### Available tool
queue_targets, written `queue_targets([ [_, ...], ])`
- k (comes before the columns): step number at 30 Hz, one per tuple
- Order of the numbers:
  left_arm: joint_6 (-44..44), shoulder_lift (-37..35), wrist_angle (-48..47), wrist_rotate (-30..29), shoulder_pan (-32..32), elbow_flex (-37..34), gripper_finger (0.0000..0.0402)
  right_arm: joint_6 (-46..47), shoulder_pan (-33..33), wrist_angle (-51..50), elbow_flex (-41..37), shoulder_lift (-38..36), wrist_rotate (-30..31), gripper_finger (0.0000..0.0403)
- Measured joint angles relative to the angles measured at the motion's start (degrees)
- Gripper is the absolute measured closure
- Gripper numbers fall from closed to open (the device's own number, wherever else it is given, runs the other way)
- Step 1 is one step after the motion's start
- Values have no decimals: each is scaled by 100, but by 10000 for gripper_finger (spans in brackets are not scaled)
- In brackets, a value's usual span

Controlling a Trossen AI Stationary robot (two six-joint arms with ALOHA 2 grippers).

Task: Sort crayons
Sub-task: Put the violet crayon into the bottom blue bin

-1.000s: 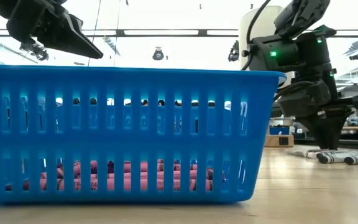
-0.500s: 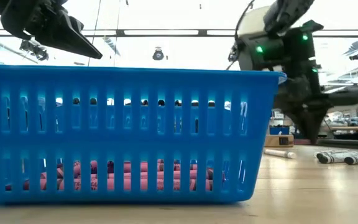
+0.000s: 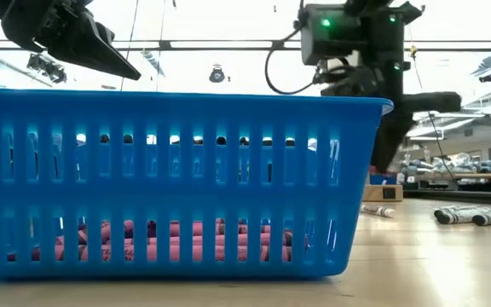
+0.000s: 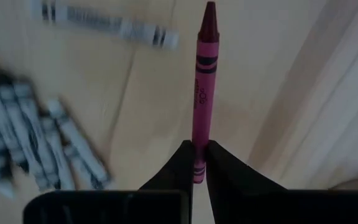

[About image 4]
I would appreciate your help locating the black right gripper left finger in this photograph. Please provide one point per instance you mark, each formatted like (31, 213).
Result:
(120, 208)

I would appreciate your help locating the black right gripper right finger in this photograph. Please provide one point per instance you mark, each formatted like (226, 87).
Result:
(259, 205)

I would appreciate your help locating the magenta crayon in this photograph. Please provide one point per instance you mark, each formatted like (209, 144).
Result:
(205, 93)

